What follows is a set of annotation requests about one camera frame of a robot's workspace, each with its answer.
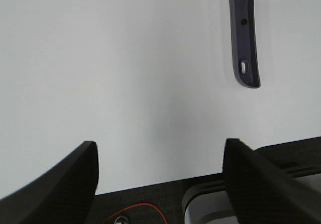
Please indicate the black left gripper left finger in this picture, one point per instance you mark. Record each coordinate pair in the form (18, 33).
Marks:
(63, 194)

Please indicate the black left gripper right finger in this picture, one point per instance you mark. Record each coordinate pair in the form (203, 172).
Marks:
(259, 192)

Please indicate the purple plastic dustpan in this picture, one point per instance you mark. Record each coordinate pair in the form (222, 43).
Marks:
(243, 39)

